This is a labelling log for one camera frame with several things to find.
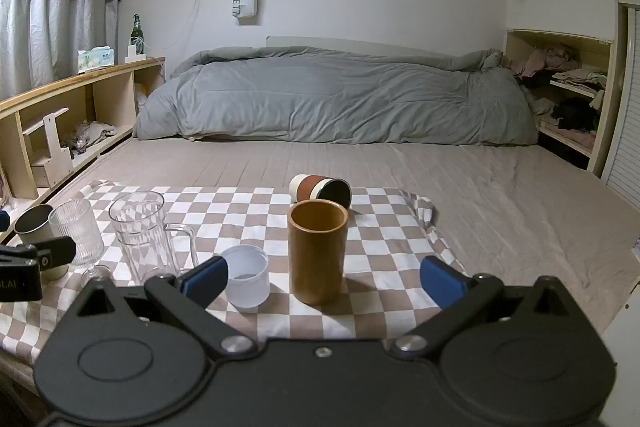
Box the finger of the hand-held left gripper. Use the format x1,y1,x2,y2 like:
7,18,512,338
0,235,77,269

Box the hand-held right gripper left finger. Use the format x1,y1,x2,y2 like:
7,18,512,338
65,256,258,358

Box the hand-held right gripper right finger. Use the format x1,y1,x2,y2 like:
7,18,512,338
391,256,584,360

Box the brown and white cup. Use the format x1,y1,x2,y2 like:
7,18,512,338
289,173,353,210

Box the grey metal cup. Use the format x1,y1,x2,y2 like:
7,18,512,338
13,204,68,282

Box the small white cup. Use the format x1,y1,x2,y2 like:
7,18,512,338
220,245,271,311

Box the tall brown wooden cup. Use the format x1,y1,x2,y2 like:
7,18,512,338
287,200,349,306

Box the ribbed glass goblet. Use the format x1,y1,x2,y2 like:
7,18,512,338
48,198,112,288

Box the brown checkered cloth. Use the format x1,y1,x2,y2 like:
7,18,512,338
0,179,471,365

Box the clear glass mug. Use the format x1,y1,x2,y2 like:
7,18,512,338
108,190,199,286

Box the wooden tool carrier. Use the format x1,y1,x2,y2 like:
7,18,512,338
22,108,75,188

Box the grey crumpled clothes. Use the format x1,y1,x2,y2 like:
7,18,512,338
62,121,119,156

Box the long wooden shelf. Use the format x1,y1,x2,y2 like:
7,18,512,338
0,57,167,228

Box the pink folded clothes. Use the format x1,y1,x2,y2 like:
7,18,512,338
541,119,596,148

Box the tissue box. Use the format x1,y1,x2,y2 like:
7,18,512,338
77,47,115,74

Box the grey curtain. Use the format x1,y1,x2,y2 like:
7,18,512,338
0,0,121,102

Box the black clothes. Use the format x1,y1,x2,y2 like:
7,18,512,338
550,98,601,132

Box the grey duvet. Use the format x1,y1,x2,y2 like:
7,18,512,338
134,46,540,146

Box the green glass bottle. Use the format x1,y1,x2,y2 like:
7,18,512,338
130,14,145,56

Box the pink clothes pile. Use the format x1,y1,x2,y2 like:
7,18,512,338
510,47,583,80

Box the white louvered door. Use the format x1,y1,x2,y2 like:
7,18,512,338
600,0,640,219

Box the beige folded clothes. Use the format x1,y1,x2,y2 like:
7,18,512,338
550,68,608,90

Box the cream wall shelf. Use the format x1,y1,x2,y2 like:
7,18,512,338
504,28,617,178

